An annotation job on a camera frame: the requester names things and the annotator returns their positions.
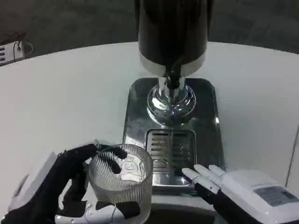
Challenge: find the white box with cable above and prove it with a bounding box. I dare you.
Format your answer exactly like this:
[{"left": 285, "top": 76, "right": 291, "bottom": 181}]
[{"left": 0, "top": 41, "right": 33, "bottom": 67}]

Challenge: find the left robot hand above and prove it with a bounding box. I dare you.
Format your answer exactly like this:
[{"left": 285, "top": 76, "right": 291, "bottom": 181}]
[{"left": 0, "top": 140, "right": 141, "bottom": 224}]

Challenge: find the clear ribbed glass cup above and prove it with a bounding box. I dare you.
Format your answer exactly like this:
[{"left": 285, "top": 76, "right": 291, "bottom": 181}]
[{"left": 86, "top": 143, "right": 154, "bottom": 224}]

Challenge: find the black drink dispenser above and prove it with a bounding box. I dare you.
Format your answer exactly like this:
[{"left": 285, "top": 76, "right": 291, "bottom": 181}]
[{"left": 135, "top": 0, "right": 213, "bottom": 124}]

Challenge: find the steel drip tray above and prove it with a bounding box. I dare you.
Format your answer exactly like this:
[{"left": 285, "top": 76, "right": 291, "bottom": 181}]
[{"left": 121, "top": 77, "right": 225, "bottom": 195}]

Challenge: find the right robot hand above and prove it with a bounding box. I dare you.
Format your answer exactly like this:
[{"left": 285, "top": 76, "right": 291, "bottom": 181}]
[{"left": 181, "top": 164, "right": 299, "bottom": 224}]

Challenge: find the slotted steel drain grid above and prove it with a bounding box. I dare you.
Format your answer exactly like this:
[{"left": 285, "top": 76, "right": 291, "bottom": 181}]
[{"left": 145, "top": 128, "right": 197, "bottom": 174}]

